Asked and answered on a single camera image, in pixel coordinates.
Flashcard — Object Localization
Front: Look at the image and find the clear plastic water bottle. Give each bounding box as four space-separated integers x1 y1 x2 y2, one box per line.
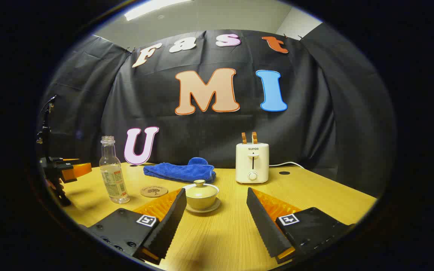
99 136 130 204

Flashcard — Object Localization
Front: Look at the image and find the round wooden coaster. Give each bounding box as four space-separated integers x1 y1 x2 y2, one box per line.
140 185 168 198

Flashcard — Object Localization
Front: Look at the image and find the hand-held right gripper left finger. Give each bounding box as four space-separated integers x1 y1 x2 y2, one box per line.
79 187 187 266

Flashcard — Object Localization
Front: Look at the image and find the pale green teacup lid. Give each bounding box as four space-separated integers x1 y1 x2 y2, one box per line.
182 180 220 199

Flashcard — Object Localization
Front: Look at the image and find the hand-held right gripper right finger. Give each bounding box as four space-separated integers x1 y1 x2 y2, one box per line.
246 187 355 264

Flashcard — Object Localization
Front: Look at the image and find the black tripod stand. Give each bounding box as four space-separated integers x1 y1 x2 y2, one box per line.
36 95 57 158

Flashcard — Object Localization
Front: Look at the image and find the pale green saucer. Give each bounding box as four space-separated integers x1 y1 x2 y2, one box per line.
184 198 221 214

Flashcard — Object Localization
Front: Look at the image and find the white toaster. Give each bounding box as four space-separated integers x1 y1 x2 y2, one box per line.
235 143 270 184

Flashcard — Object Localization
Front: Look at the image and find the blue towel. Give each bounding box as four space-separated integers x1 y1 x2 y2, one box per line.
143 157 217 184

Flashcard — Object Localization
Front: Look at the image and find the white toaster power cable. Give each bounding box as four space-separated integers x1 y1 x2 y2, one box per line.
269 161 305 169

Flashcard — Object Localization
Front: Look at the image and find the black backdrop cloth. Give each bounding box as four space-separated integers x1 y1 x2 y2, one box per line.
38 28 396 198

